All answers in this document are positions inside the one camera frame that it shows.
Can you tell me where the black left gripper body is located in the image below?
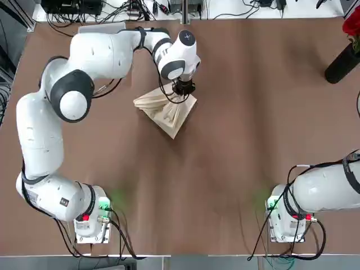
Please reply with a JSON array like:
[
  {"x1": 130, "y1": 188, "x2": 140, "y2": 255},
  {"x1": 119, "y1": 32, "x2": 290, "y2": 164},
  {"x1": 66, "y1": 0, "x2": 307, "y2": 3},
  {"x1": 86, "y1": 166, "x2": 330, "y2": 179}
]
[{"x1": 172, "y1": 79, "x2": 196, "y2": 96}]

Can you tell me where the cream tablecloth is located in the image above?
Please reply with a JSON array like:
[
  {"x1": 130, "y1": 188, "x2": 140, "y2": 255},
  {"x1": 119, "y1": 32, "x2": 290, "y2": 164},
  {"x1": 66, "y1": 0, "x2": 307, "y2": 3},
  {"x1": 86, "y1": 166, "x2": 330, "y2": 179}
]
[{"x1": 133, "y1": 87, "x2": 197, "y2": 140}]

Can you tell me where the black flat box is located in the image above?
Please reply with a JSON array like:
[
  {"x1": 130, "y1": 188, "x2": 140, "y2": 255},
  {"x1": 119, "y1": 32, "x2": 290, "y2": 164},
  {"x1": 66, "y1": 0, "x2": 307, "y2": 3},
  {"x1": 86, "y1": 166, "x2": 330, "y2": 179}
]
[{"x1": 40, "y1": 0, "x2": 102, "y2": 15}]

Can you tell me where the white desk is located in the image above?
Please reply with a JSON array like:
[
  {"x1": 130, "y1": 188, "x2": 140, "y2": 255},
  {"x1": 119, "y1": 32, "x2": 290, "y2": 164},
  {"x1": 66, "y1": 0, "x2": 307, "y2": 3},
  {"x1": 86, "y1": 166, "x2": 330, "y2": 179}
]
[{"x1": 32, "y1": 0, "x2": 346, "y2": 20}]

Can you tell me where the black vase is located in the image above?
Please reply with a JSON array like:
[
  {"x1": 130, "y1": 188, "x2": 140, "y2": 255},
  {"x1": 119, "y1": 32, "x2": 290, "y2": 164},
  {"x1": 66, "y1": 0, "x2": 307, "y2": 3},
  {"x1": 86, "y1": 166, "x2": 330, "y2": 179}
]
[{"x1": 324, "y1": 42, "x2": 360, "y2": 84}]

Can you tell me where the red rose bouquet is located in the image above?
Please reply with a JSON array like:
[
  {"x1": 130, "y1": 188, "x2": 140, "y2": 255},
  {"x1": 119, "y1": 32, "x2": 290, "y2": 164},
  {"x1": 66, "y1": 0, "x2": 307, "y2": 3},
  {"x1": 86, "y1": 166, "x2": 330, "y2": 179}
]
[{"x1": 341, "y1": 7, "x2": 360, "y2": 56}]

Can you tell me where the aluminium frame post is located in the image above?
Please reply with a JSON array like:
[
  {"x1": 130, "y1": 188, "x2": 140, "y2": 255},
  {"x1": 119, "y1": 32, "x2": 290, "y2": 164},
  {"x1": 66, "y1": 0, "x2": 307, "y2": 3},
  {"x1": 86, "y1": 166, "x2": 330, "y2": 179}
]
[{"x1": 181, "y1": 0, "x2": 192, "y2": 25}]

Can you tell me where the black red cable bundle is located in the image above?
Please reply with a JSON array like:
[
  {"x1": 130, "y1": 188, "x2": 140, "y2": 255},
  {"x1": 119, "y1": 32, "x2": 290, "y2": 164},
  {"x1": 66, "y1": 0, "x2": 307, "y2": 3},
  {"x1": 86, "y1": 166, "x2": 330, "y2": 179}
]
[{"x1": 123, "y1": 0, "x2": 158, "y2": 22}]

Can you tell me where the aluminium frame rail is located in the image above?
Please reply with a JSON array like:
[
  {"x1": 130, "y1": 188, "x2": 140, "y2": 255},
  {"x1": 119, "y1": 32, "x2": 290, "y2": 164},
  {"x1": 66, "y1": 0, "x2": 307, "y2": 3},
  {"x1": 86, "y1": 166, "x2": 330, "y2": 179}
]
[{"x1": 25, "y1": 0, "x2": 37, "y2": 33}]

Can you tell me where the black left base cable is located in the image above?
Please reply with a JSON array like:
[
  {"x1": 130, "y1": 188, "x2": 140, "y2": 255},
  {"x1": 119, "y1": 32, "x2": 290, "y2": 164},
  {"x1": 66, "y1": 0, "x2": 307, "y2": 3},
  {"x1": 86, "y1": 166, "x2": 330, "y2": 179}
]
[{"x1": 108, "y1": 206, "x2": 149, "y2": 260}]

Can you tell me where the right base cable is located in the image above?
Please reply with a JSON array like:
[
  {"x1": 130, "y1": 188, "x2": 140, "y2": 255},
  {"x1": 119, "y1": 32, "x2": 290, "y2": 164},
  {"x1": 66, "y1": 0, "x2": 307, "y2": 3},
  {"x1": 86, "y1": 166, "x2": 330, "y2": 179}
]
[{"x1": 246, "y1": 206, "x2": 272, "y2": 261}]

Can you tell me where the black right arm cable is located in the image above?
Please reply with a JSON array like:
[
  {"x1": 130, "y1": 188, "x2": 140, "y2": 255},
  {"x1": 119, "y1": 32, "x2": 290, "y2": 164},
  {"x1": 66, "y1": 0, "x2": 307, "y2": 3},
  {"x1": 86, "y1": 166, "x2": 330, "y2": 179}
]
[{"x1": 282, "y1": 150, "x2": 360, "y2": 217}]

